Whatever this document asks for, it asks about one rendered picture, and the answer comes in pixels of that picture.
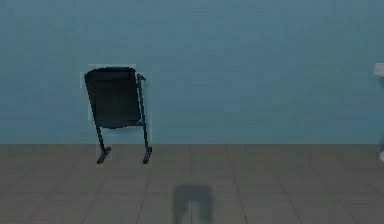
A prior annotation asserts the black garbage can on stilts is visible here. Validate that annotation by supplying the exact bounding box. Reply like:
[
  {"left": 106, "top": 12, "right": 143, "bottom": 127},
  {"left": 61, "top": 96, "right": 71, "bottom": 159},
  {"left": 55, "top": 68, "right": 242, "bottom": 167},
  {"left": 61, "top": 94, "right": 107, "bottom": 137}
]
[{"left": 83, "top": 66, "right": 154, "bottom": 165}]

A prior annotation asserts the white toilet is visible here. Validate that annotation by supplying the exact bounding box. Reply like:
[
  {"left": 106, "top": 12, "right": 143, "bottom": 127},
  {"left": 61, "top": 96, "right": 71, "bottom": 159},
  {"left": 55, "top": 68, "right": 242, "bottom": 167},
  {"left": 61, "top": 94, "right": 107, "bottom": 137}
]
[{"left": 373, "top": 61, "right": 384, "bottom": 164}]

